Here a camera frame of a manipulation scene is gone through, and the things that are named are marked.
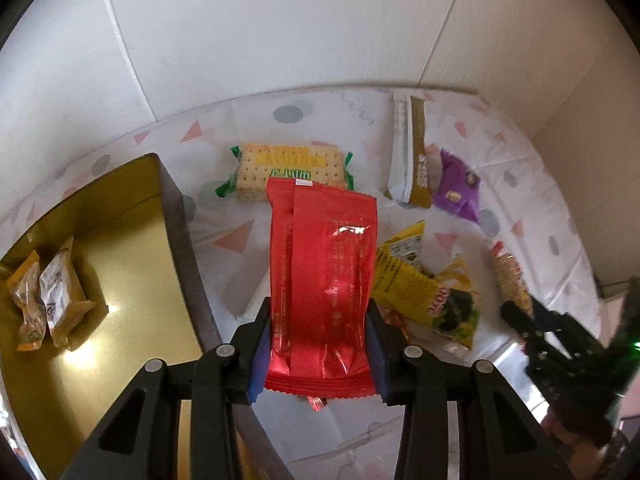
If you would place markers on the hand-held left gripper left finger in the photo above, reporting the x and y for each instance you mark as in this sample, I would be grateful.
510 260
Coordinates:
257 355

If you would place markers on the white yellow pastry packet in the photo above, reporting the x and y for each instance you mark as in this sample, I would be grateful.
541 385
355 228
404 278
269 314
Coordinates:
62 300

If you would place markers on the white olive long packet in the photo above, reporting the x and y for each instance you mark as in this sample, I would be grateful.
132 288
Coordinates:
407 160

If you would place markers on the yellow seaweed snack packet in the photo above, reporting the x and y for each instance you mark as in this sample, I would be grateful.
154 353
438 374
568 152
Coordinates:
455 310

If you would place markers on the purple snack packet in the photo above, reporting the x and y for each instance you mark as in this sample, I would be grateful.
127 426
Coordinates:
455 190

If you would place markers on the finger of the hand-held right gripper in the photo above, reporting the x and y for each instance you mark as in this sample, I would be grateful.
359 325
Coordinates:
517 320
565 325

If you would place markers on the orange clear wrapped snack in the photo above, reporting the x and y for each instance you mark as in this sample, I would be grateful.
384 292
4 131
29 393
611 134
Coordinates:
27 310

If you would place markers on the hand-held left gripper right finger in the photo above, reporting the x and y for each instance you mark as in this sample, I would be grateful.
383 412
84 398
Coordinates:
380 360

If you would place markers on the gold tin box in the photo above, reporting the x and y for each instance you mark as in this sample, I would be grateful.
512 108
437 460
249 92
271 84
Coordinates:
125 260

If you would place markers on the red-ended cracker roll packet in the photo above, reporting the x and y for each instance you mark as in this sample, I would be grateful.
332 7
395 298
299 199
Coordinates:
507 272

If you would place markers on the green yellow cracker packet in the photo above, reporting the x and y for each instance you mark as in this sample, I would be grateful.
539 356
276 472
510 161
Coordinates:
280 170

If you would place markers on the small orange-red snack packet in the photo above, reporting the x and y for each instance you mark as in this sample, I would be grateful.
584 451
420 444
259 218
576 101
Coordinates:
400 321

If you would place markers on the white red snack packet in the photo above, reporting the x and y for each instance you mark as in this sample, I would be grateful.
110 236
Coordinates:
315 403

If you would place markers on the patterned white tablecloth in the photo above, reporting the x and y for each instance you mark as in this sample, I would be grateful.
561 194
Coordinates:
310 125

